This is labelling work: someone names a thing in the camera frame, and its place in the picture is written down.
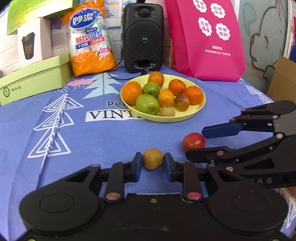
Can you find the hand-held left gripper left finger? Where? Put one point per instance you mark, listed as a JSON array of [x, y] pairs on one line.
[[137, 166]]

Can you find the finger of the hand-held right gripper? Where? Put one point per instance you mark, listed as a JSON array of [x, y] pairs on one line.
[[201, 155], [219, 130]]

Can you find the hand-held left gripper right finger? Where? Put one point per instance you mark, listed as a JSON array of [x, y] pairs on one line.
[[168, 166]]

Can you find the red apple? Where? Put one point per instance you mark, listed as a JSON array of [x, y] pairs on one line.
[[193, 141]]

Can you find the kiwi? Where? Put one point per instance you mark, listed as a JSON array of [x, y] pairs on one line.
[[167, 112], [152, 162]]

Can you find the yellow plate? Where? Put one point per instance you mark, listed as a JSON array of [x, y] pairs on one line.
[[196, 109]]

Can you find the orange with stem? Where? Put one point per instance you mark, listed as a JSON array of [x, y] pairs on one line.
[[193, 95]]

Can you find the dark orange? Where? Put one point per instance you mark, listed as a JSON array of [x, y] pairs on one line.
[[177, 87]]

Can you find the large green mango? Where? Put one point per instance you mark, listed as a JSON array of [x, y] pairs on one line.
[[147, 104]]

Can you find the small yellowish orange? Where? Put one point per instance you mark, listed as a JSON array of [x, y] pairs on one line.
[[165, 97]]

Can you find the blue printed tablecloth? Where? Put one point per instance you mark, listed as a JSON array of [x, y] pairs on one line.
[[92, 143]]

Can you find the orange printed box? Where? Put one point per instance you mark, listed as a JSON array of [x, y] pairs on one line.
[[170, 54]]

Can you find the pink tote bag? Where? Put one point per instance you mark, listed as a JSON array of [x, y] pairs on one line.
[[203, 39]]

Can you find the black speaker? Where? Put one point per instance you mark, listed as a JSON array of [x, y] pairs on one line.
[[143, 39]]

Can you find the orange paper cup pack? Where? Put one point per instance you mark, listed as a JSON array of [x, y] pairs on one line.
[[91, 44]]

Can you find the pale green shoe box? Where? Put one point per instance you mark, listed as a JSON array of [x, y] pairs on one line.
[[30, 78]]

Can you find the white cup box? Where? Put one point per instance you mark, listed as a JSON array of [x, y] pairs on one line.
[[32, 44]]

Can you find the shiny green gift box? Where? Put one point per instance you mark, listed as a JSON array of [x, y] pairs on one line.
[[34, 14]]

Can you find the pastel wall poster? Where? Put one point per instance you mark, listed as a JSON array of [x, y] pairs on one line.
[[114, 12]]

